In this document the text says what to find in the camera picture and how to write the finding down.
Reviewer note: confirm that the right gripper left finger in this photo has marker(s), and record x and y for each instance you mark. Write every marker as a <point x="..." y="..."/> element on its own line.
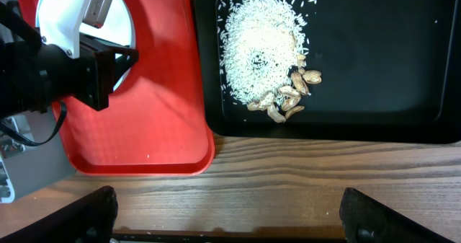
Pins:
<point x="89" y="219"/>

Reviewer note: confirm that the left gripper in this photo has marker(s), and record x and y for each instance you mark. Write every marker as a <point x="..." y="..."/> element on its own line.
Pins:
<point x="92" y="73"/>

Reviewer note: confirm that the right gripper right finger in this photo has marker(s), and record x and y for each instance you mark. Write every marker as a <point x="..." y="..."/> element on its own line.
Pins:
<point x="367" y="220"/>

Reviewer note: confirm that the food scraps rice and nuts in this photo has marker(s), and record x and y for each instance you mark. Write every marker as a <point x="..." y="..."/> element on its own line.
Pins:
<point x="263" y="55"/>

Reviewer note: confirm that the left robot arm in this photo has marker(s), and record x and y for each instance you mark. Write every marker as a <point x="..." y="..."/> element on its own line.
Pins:
<point x="34" y="74"/>

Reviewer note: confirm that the grey dishwasher rack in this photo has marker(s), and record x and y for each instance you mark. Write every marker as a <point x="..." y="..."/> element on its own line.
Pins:
<point x="32" y="155"/>

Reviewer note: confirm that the light blue plate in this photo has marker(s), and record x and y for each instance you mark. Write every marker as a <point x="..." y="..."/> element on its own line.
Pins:
<point x="118" y="27"/>

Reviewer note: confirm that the red serving tray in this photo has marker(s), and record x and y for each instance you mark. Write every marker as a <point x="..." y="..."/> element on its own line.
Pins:
<point x="155" y="122"/>

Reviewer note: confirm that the black tray bin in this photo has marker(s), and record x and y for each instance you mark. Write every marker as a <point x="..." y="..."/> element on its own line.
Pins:
<point x="390" y="72"/>

